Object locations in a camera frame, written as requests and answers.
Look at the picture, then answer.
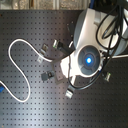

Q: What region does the black cable bundle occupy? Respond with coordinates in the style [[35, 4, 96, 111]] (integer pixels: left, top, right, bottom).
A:
[[68, 3, 128, 90]]

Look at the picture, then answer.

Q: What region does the blue cable connector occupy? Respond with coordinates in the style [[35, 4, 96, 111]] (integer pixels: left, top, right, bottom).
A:
[[0, 85, 5, 94]]

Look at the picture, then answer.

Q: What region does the white cable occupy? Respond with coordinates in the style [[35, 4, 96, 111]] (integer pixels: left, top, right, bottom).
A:
[[0, 38, 62, 103]]

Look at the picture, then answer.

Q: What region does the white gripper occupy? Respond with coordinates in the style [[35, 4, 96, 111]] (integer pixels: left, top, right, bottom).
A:
[[60, 56, 73, 77]]

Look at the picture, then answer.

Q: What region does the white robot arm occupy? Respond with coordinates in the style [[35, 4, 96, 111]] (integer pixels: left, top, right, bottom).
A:
[[60, 9, 115, 78]]

